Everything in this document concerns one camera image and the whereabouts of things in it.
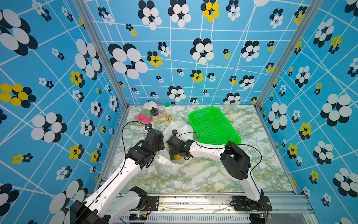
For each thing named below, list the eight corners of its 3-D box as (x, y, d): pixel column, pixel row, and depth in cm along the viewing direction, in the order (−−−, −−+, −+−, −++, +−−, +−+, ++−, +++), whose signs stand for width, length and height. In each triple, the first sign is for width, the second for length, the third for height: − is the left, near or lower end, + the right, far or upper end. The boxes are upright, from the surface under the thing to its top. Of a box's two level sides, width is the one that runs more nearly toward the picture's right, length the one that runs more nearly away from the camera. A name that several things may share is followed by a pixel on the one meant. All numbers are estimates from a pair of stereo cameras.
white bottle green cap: (165, 115, 116) (164, 107, 108) (165, 110, 119) (164, 102, 112) (170, 115, 116) (169, 107, 108) (170, 110, 119) (170, 102, 112)
